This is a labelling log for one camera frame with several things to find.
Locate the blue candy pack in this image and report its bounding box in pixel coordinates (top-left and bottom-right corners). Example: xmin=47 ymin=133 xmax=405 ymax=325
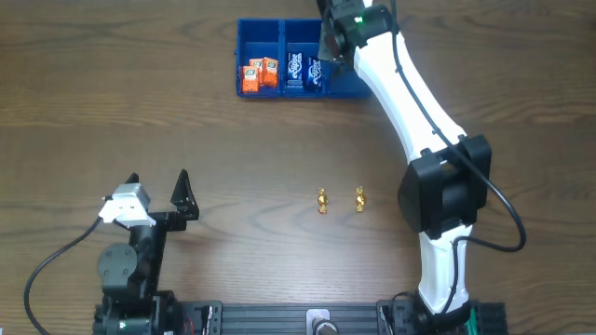
xmin=286 ymin=51 xmax=305 ymax=81
xmin=305 ymin=56 xmax=324 ymax=92

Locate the mounting rail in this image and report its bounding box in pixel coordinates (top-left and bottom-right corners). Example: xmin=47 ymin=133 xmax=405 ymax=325
xmin=92 ymin=300 xmax=508 ymax=335

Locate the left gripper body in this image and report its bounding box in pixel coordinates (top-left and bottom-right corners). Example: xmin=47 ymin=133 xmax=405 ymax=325
xmin=149 ymin=211 xmax=187 ymax=233

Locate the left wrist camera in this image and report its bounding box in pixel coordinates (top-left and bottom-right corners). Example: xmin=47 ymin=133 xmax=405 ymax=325
xmin=98 ymin=182 xmax=157 ymax=229

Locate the blue tray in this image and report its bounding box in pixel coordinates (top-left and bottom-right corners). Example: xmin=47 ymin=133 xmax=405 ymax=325
xmin=236 ymin=17 xmax=373 ymax=100

